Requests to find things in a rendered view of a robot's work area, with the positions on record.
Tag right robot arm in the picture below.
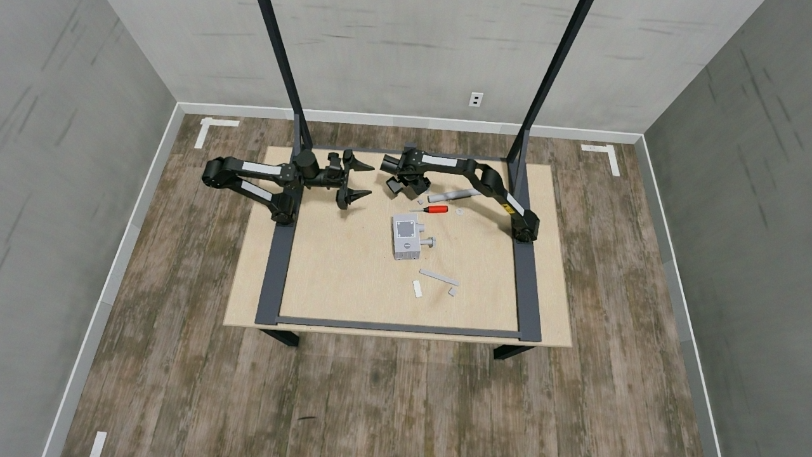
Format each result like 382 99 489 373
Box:
202 150 342 227

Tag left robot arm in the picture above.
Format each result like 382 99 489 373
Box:
379 149 540 244

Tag red-handled screwdriver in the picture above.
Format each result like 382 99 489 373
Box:
410 206 449 213

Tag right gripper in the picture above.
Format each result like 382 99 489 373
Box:
320 149 375 210

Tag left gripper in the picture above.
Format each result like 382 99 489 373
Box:
386 173 413 195

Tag dark grey rail border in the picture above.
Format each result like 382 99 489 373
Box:
254 145 542 342

